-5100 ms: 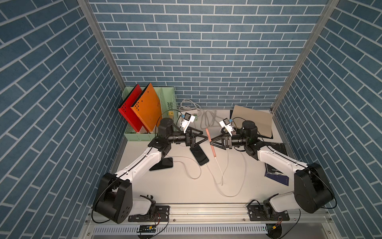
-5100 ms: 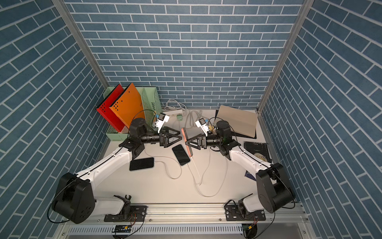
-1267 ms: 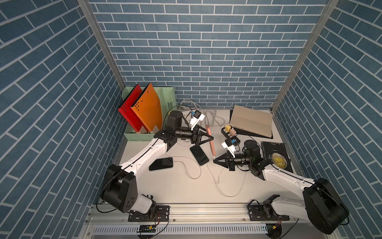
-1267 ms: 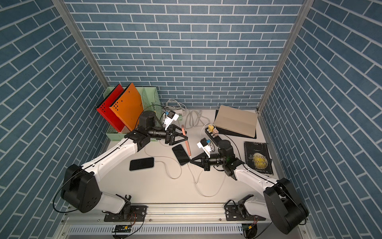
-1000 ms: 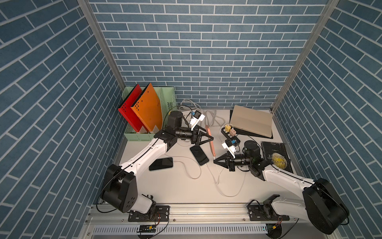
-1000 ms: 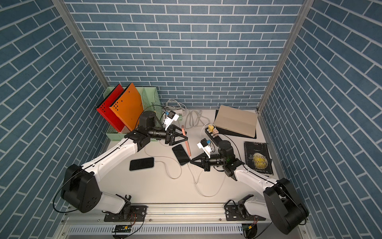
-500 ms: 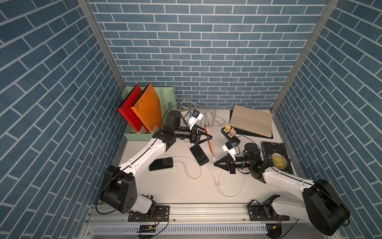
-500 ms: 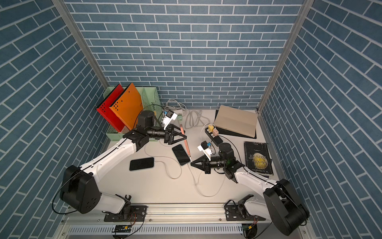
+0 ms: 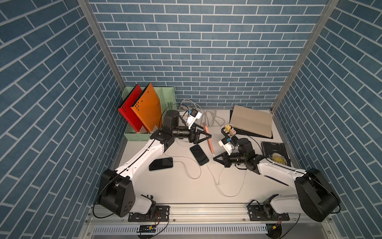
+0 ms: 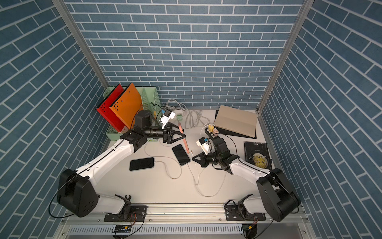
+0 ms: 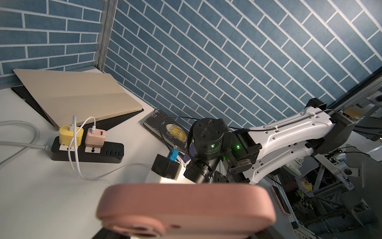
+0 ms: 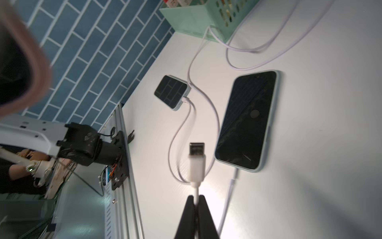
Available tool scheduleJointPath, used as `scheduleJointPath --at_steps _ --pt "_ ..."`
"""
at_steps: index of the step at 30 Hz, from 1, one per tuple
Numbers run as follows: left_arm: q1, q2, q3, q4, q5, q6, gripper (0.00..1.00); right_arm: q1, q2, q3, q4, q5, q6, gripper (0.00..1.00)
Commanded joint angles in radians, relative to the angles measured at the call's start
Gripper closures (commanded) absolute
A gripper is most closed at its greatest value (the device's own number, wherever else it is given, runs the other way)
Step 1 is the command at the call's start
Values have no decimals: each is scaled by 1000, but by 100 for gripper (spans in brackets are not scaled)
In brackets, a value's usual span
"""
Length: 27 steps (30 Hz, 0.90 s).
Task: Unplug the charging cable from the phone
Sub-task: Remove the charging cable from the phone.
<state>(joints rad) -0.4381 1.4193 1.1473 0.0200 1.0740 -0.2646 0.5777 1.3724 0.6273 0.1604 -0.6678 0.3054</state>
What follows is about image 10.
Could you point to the white power strip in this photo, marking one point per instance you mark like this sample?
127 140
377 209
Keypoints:
176 111

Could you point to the red folder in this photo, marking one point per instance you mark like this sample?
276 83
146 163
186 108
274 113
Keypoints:
107 113

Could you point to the black book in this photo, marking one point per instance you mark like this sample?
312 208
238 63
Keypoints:
257 154

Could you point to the black power strip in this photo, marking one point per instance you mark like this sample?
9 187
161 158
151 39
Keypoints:
210 135

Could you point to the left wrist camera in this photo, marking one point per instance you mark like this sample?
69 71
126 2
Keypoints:
167 115

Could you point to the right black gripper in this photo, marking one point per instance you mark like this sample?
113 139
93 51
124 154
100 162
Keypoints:
203 161

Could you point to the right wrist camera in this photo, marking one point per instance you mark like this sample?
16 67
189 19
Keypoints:
204 144

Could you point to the orange folder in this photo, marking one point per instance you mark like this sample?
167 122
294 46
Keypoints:
127 105

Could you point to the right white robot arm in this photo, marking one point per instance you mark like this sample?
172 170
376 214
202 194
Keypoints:
279 197

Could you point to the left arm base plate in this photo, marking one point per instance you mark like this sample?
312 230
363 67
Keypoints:
133 213

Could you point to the phone with green case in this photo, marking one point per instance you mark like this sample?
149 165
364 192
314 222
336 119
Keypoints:
181 155

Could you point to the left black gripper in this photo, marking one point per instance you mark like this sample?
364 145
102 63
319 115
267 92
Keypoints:
166 138

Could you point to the green file organizer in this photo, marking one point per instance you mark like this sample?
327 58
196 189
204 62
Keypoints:
150 101

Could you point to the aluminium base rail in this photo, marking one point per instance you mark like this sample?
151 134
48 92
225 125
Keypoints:
208 213

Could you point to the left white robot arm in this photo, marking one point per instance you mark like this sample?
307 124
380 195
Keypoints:
76 189

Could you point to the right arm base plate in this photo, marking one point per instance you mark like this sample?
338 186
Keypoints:
232 213

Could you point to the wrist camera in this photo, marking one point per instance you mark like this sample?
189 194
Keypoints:
204 144
167 115

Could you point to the beige notebook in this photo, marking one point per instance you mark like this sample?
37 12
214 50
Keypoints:
237 121

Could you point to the phone lying left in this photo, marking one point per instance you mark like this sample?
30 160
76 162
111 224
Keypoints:
141 164

